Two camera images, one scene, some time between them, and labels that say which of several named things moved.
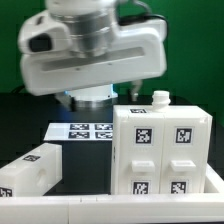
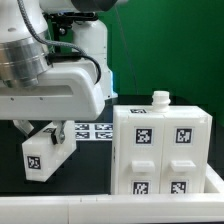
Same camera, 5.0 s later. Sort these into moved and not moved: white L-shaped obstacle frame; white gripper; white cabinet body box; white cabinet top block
Moved: white cabinet top block; white gripper
Not moved: white cabinet body box; white L-shaped obstacle frame
